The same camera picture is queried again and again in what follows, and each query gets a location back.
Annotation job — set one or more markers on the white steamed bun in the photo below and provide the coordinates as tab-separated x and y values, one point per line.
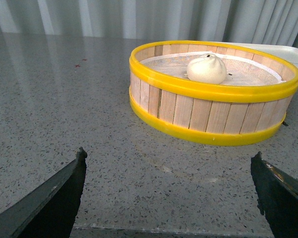
208	68

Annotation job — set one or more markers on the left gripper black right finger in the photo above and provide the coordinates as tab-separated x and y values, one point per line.
277	197

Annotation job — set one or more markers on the wooden steamer with yellow rims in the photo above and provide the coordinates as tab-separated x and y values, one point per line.
207	113

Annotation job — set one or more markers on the white plastic tray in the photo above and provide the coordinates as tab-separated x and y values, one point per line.
285	52

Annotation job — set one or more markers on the grey pleated curtain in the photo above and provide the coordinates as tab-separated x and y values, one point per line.
272	22

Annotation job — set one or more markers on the white mesh steamer liner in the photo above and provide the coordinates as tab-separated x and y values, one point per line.
240	71

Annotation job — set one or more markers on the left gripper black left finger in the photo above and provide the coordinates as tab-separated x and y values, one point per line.
49	211

